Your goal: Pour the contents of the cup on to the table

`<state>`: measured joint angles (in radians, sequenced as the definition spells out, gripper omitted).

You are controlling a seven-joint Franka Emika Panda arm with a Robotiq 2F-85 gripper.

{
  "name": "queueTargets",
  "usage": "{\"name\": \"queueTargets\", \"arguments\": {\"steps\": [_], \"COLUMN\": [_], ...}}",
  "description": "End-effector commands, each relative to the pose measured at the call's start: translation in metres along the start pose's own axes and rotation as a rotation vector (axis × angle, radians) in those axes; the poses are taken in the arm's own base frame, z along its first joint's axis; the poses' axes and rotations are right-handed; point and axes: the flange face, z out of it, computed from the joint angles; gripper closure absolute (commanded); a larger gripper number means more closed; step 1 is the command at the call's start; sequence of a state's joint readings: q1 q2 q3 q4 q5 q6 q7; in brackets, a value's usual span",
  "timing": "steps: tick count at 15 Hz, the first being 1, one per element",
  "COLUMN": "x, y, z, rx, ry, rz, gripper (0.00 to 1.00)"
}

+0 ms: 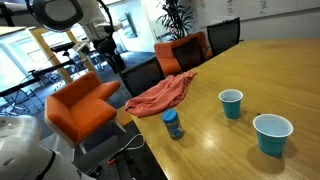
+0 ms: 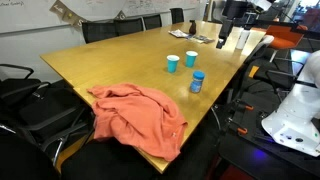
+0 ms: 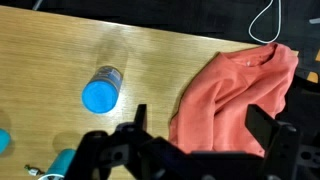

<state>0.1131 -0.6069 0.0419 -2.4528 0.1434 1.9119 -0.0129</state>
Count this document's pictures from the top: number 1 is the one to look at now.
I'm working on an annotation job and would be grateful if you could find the orange chair at table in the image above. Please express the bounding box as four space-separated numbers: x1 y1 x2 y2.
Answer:
154 31 214 76

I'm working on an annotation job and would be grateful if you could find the potted green plant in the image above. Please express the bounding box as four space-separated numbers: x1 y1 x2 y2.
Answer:
156 0 193 40

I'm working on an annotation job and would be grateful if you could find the white cable on floor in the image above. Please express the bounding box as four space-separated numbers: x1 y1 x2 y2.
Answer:
114 133 147 158

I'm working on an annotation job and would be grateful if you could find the black mesh office chair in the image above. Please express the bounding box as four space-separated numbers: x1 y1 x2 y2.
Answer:
207 17 240 56

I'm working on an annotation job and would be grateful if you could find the blue lidded jar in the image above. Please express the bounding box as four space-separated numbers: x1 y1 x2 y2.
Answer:
162 109 184 140

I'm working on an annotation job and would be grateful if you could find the empty teal plastic cup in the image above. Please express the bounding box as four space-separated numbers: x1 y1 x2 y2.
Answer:
219 89 243 119

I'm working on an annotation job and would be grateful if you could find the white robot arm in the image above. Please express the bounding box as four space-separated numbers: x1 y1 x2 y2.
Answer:
0 0 120 180

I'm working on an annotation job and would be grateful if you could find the black office chair near table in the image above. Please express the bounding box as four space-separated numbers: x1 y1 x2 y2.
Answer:
119 57 164 97

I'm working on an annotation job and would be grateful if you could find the teal cup with candies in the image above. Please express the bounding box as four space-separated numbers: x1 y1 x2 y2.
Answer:
253 114 294 157

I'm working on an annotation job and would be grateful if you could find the orange armchair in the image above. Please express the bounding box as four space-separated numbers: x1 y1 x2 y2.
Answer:
44 71 126 154

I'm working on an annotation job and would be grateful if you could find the salmon pink cloth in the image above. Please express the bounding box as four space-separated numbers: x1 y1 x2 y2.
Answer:
125 71 197 118

